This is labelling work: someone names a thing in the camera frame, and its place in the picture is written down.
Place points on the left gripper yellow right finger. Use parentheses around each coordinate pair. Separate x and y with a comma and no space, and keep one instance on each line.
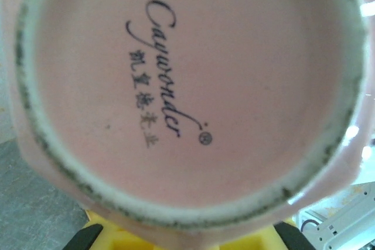
(281,239)

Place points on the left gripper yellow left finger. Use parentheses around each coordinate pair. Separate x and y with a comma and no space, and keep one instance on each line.
(99,238)

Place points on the pink mug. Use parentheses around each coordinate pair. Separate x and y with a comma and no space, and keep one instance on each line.
(187,100)

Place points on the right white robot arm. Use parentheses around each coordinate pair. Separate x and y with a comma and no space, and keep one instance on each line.
(345,220)

